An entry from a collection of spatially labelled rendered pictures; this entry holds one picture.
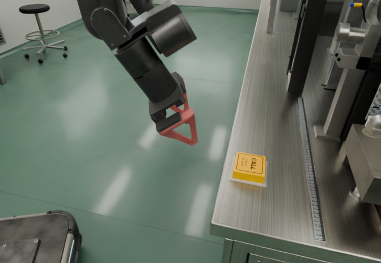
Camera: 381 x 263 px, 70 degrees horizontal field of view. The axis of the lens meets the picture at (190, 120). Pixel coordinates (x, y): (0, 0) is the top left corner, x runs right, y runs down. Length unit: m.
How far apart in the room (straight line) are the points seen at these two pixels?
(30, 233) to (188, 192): 0.87
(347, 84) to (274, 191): 0.31
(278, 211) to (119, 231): 1.20
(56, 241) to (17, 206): 0.64
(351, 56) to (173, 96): 0.43
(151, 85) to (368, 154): 0.41
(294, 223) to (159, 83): 0.37
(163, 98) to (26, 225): 1.20
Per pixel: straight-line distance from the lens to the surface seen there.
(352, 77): 0.75
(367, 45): 0.72
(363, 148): 0.60
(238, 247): 0.61
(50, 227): 1.50
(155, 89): 0.46
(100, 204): 1.82
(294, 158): 0.73
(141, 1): 0.92
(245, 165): 0.64
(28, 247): 1.45
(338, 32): 0.70
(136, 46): 0.43
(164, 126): 0.45
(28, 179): 2.16
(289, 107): 0.93
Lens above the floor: 1.36
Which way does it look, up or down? 34 degrees down
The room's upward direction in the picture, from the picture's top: straight up
